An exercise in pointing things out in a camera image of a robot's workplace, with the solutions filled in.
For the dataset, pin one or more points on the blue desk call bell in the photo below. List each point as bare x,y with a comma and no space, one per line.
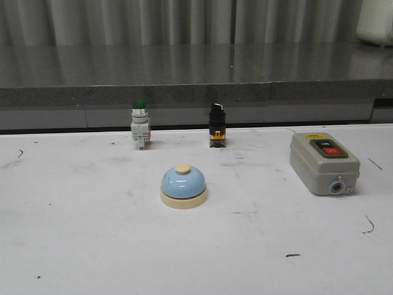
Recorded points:
183,187

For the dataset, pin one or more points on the grey stone counter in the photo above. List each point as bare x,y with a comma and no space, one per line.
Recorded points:
92,87

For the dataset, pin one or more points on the white container on counter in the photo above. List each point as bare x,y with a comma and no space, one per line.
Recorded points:
375,22

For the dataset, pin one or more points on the black rotary selector switch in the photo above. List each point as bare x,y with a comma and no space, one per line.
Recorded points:
217,126

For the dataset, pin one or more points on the green pushbutton switch white body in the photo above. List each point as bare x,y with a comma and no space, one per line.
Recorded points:
140,125

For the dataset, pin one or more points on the grey on-off switch box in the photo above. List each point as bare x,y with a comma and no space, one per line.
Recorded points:
324,165

